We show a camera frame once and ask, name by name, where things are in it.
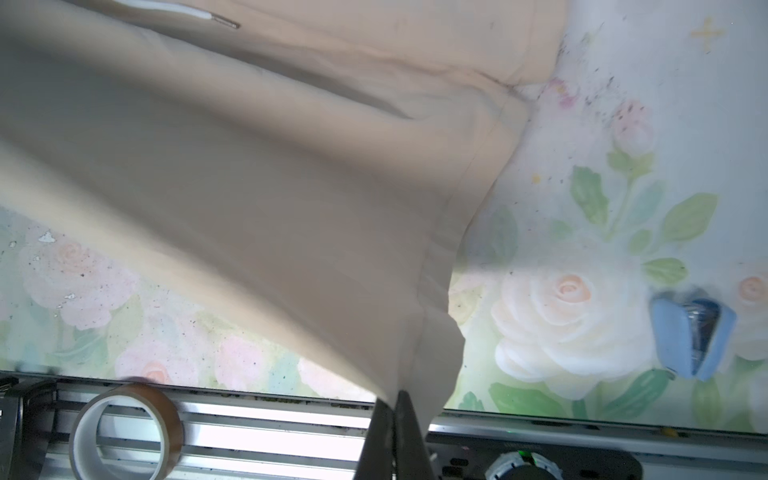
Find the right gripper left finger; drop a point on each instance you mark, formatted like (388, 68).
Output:
(376, 460)

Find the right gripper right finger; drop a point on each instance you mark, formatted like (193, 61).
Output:
(411, 456)

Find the beige shorts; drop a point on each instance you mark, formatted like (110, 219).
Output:
(304, 168)

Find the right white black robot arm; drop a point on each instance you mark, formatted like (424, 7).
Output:
(457, 457)

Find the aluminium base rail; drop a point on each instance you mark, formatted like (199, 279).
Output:
(68, 428)

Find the blue wall clip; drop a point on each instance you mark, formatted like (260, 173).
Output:
(691, 331)

